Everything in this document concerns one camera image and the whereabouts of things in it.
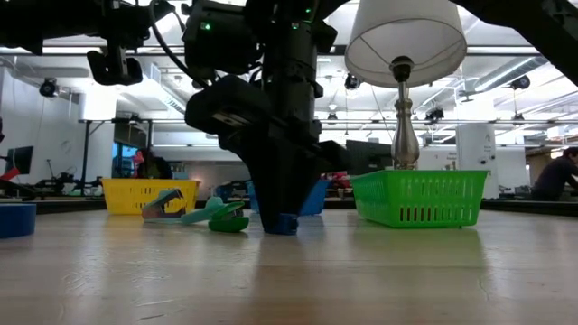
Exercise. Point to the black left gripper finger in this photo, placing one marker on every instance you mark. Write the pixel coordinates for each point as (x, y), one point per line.
(266, 180)
(295, 180)

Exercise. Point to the blue mini stapler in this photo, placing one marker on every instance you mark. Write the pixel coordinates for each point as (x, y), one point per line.
(282, 225)

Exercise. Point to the green mini stapler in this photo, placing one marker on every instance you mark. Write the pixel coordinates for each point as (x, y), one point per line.
(228, 225)

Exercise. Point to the teal staple remover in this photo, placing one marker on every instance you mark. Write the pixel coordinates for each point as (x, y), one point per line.
(155, 201)
(198, 216)

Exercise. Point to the blue tape roll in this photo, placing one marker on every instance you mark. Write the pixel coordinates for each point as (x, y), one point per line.
(15, 221)

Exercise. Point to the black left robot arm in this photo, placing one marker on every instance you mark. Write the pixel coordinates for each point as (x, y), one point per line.
(58, 22)

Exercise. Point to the blue plastic basket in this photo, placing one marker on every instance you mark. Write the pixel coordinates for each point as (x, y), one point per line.
(316, 198)

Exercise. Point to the black display screen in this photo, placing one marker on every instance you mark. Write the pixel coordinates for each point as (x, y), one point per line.
(368, 158)

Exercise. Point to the person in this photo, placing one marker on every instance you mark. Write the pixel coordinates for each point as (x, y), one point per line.
(153, 167)
(555, 178)

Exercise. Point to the green plastic basket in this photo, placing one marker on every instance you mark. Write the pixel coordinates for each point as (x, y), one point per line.
(420, 194)

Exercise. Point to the yellow plastic basket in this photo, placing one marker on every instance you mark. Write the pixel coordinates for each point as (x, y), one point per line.
(126, 194)

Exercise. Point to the table lamp white shade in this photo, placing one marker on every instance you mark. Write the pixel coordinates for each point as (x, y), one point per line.
(406, 40)

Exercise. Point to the white cylindrical tank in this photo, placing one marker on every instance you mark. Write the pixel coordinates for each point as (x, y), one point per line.
(476, 153)

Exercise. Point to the black computer monitor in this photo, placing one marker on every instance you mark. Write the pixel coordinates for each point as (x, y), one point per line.
(20, 159)

